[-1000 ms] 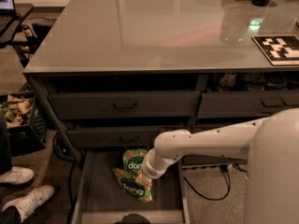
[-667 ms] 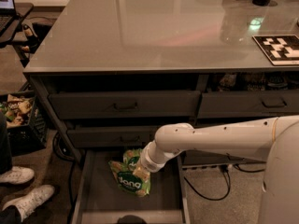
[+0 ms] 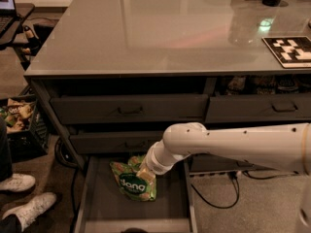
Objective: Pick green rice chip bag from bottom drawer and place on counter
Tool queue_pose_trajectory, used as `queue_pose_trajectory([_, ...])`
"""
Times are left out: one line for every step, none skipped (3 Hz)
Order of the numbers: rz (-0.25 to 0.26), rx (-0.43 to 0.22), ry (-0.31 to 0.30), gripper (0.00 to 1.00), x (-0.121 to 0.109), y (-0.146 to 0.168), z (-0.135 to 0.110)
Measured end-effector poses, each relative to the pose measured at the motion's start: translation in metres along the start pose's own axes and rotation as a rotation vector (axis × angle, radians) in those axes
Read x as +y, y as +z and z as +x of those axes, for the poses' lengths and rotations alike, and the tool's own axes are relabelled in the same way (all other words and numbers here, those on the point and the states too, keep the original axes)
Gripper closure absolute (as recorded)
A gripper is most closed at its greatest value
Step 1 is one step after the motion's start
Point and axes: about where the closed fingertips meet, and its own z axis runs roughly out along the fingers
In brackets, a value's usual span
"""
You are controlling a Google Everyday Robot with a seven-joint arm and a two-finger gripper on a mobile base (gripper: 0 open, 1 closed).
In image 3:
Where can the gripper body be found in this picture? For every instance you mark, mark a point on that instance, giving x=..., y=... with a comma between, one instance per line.
x=154, y=164

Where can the green dang chip bag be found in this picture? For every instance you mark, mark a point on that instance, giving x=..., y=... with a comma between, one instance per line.
x=135, y=161
x=130, y=185

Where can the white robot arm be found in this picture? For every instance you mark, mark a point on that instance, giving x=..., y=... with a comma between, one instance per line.
x=284, y=147

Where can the open bottom left drawer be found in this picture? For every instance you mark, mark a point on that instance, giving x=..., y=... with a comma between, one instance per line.
x=105, y=210

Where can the bottom right grey drawer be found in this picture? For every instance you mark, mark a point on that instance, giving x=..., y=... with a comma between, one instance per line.
x=204, y=163

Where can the grey drawer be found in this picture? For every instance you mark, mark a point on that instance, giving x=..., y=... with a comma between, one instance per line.
x=204, y=163
x=93, y=143
x=254, y=108
x=129, y=108

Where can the top left grey drawer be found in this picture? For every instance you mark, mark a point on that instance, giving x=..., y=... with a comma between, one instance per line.
x=129, y=108

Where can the middle left grey drawer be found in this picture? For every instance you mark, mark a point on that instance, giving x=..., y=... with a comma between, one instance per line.
x=93, y=143

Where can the snacks in top right drawer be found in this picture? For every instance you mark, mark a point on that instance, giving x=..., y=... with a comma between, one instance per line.
x=265, y=85

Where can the top right grey drawer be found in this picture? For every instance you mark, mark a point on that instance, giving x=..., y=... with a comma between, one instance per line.
x=254, y=108

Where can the black plastic crate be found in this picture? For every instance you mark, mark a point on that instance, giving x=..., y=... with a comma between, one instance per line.
x=33, y=141

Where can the lower white sneaker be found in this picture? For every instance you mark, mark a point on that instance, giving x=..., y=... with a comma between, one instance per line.
x=17, y=219

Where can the white sneaker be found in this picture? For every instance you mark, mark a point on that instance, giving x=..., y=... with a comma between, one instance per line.
x=17, y=219
x=17, y=183

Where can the upper white sneaker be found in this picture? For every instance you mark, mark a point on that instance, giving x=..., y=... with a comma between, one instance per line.
x=17, y=183

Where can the dark trouser leg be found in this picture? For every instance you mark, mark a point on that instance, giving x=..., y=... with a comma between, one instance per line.
x=6, y=169

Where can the snack bags in crate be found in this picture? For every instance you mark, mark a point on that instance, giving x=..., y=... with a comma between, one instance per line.
x=17, y=114

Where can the black white fiducial marker board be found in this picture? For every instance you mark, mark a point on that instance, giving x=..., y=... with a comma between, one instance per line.
x=291, y=52

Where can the laptop computer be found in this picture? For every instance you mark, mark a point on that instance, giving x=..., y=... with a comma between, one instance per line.
x=8, y=14

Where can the grey cabinet frame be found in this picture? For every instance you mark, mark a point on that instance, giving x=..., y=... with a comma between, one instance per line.
x=48, y=87

